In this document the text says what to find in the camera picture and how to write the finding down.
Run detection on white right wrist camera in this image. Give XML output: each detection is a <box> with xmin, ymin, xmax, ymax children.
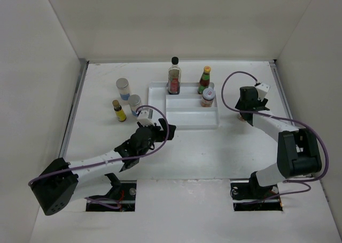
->
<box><xmin>254</xmin><ymin>82</ymin><xmax>270</xmax><ymax>99</ymax></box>

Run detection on small yellow label bottle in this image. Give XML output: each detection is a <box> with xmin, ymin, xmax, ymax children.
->
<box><xmin>112</xmin><ymin>100</ymin><xmax>127</xmax><ymax>122</ymax></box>

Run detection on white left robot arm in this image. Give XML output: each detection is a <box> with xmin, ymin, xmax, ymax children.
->
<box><xmin>28</xmin><ymin>118</ymin><xmax>177</xmax><ymax>216</ymax></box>

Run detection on metal rail right edge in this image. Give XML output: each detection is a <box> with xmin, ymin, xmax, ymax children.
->
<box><xmin>269</xmin><ymin>60</ymin><xmax>293</xmax><ymax>119</ymax></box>

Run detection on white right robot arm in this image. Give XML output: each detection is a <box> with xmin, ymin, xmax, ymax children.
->
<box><xmin>231</xmin><ymin>85</ymin><xmax>322</xmax><ymax>200</ymax></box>

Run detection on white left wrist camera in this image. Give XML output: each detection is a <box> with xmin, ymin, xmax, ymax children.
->
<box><xmin>137</xmin><ymin>108</ymin><xmax>154</xmax><ymax>127</ymax></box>

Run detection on dark sauce bottle black cap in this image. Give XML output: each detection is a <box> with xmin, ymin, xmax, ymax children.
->
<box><xmin>168</xmin><ymin>57</ymin><xmax>181</xmax><ymax>95</ymax></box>

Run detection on metal rail edge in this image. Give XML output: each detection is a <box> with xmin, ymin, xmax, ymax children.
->
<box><xmin>269</xmin><ymin>60</ymin><xmax>293</xmax><ymax>119</ymax></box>
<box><xmin>54</xmin><ymin>58</ymin><xmax>89</xmax><ymax>160</ymax></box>

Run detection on red chili sauce bottle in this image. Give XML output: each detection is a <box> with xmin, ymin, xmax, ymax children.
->
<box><xmin>197</xmin><ymin>66</ymin><xmax>211</xmax><ymax>95</ymax></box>

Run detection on metal rail left edge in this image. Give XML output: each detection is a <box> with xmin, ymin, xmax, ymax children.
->
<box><xmin>54</xmin><ymin>58</ymin><xmax>89</xmax><ymax>160</ymax></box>

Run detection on white divided plastic tray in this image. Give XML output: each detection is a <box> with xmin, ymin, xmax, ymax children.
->
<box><xmin>148</xmin><ymin>82</ymin><xmax>219</xmax><ymax>130</ymax></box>

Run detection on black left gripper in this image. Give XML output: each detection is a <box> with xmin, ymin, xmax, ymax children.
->
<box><xmin>138</xmin><ymin>119</ymin><xmax>175</xmax><ymax>158</ymax></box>

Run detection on white jar silver lid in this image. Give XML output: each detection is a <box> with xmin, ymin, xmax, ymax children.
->
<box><xmin>116</xmin><ymin>78</ymin><xmax>130</xmax><ymax>101</ymax></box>
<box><xmin>128</xmin><ymin>94</ymin><xmax>142</xmax><ymax>117</ymax></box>

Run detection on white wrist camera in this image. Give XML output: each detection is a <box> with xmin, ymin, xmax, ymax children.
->
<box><xmin>137</xmin><ymin>108</ymin><xmax>154</xmax><ymax>127</ymax></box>
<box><xmin>254</xmin><ymin>82</ymin><xmax>270</xmax><ymax>99</ymax></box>

